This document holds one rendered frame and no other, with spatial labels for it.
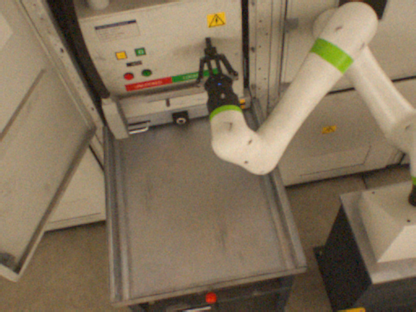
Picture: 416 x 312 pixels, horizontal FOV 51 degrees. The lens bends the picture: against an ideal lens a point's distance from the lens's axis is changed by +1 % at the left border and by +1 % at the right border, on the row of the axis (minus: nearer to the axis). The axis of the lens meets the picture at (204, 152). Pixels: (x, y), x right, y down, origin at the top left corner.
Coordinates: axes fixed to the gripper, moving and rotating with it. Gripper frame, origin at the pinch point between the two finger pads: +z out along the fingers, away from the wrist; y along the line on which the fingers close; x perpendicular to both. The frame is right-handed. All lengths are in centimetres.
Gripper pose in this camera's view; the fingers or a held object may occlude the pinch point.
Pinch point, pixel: (210, 49)
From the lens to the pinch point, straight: 137.8
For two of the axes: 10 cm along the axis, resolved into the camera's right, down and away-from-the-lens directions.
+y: 9.8, -1.9, 0.0
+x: -1.0, -5.2, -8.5
